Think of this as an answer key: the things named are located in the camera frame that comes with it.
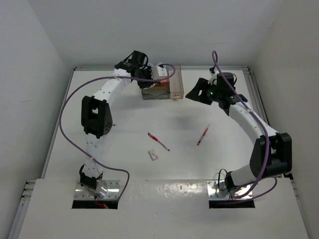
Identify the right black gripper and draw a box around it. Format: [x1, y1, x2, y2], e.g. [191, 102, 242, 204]
[186, 78, 222, 105]

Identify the white eraser block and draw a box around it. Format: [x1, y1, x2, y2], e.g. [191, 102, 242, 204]
[148, 149, 159, 161]

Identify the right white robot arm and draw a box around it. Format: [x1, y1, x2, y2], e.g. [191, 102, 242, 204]
[186, 72, 292, 192]

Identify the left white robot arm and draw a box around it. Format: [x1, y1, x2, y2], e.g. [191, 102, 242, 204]
[79, 51, 152, 190]

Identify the transparent tiered desk organizer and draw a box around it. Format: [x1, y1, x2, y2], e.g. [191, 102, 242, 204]
[142, 63, 169, 100]

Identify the red gel pen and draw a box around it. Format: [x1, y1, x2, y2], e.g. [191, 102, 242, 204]
[148, 132, 170, 151]

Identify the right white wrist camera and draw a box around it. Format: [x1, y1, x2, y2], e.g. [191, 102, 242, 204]
[209, 67, 219, 85]

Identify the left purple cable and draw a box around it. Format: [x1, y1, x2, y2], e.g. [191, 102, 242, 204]
[59, 63, 176, 200]

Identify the purple cable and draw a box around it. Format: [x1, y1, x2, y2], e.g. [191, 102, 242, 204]
[211, 50, 279, 204]
[59, 63, 176, 200]

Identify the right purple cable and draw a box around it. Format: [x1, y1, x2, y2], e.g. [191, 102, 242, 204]
[211, 50, 279, 204]

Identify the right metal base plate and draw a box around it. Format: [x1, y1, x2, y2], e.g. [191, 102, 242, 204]
[206, 179, 253, 201]

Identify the metal base plate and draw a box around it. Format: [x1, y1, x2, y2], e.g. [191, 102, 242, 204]
[73, 179, 120, 201]
[206, 179, 253, 201]

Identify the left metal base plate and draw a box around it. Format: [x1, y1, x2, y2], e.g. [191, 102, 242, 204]
[73, 179, 120, 201]

